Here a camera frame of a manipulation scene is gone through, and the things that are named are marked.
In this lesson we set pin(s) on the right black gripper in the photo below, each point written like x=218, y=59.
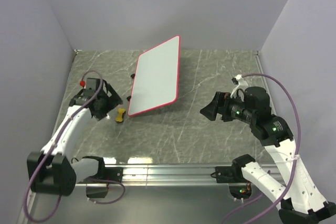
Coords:
x=222, y=99

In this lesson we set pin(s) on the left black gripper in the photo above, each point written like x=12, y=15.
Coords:
x=113, y=101

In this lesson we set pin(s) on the yellow whiteboard eraser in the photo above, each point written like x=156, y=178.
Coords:
x=120, y=115

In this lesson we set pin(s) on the white board with pink frame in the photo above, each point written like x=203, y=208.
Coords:
x=156, y=79

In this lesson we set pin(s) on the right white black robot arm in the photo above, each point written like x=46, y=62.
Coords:
x=299, y=200

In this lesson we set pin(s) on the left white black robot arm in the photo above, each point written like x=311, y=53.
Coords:
x=50, y=170

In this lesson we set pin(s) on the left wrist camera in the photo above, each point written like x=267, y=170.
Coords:
x=91, y=84

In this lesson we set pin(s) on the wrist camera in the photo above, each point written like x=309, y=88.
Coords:
x=239, y=83
x=91, y=84

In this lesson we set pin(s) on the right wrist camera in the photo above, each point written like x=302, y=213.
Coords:
x=239, y=83

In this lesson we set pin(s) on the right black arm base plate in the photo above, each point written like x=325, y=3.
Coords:
x=225, y=174

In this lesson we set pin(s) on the aluminium mounting rail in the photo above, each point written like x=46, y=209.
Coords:
x=179, y=193

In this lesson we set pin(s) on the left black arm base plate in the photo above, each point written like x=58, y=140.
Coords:
x=108, y=173

